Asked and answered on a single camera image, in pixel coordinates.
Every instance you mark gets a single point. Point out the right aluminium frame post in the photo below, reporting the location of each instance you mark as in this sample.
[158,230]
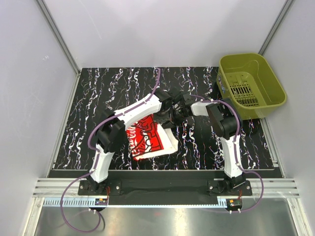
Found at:
[276,26]

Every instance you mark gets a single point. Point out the olive green plastic basket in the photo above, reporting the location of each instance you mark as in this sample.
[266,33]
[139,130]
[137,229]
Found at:
[251,85]

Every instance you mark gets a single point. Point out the aluminium rail profile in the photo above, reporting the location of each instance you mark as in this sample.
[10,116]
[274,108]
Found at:
[51,187]

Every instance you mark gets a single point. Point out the white t shirt red print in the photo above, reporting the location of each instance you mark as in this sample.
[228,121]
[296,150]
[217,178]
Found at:
[148,139]

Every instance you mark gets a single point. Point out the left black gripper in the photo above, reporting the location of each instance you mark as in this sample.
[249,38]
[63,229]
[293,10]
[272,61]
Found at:
[162,120]

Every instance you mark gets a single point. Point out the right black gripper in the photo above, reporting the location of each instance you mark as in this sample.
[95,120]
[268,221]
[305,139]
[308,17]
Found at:
[173,110]

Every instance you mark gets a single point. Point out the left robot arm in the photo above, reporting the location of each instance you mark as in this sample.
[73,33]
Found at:
[110,135]

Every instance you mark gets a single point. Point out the left aluminium frame post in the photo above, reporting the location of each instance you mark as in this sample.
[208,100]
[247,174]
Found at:
[57,34]

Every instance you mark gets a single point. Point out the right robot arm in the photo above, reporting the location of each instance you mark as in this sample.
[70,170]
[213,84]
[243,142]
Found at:
[226,124]

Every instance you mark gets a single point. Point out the aluminium frame post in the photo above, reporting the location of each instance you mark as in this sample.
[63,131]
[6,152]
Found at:
[57,34]
[276,26]

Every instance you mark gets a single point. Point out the slotted grey cable duct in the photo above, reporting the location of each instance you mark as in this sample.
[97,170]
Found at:
[113,202]

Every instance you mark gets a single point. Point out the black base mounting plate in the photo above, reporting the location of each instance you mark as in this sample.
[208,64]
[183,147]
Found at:
[211,182]

